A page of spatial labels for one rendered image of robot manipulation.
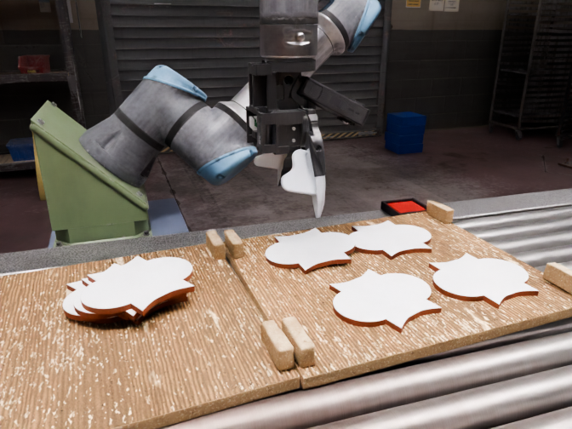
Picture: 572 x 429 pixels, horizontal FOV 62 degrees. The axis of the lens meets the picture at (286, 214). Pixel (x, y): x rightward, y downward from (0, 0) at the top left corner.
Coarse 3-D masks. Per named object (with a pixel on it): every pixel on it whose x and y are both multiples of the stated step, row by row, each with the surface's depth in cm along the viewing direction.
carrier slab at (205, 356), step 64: (128, 256) 73; (192, 256) 73; (0, 320) 57; (64, 320) 57; (192, 320) 57; (256, 320) 57; (0, 384) 47; (64, 384) 47; (128, 384) 47; (192, 384) 47; (256, 384) 47
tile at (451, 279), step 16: (464, 256) 71; (448, 272) 66; (464, 272) 66; (480, 272) 66; (496, 272) 66; (512, 272) 66; (448, 288) 62; (464, 288) 62; (480, 288) 62; (496, 288) 62; (512, 288) 62; (528, 288) 62; (496, 304) 59
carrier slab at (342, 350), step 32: (352, 224) 85; (416, 224) 85; (448, 224) 85; (256, 256) 73; (352, 256) 73; (384, 256) 73; (416, 256) 73; (448, 256) 73; (480, 256) 73; (512, 256) 73; (256, 288) 64; (288, 288) 64; (320, 288) 64; (544, 288) 64; (320, 320) 57; (416, 320) 57; (448, 320) 57; (480, 320) 57; (512, 320) 57; (544, 320) 58; (320, 352) 51; (352, 352) 51; (384, 352) 51; (416, 352) 52; (320, 384) 49
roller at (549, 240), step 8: (552, 232) 86; (560, 232) 85; (568, 232) 85; (504, 240) 82; (512, 240) 82; (520, 240) 82; (528, 240) 83; (536, 240) 83; (544, 240) 83; (552, 240) 83; (560, 240) 84; (568, 240) 84; (504, 248) 81; (512, 248) 81; (520, 248) 81; (528, 248) 82; (536, 248) 82; (544, 248) 83
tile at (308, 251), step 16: (288, 240) 76; (304, 240) 75; (320, 240) 75; (336, 240) 75; (352, 240) 74; (272, 256) 71; (288, 256) 71; (304, 256) 70; (320, 256) 70; (336, 256) 70; (304, 272) 67
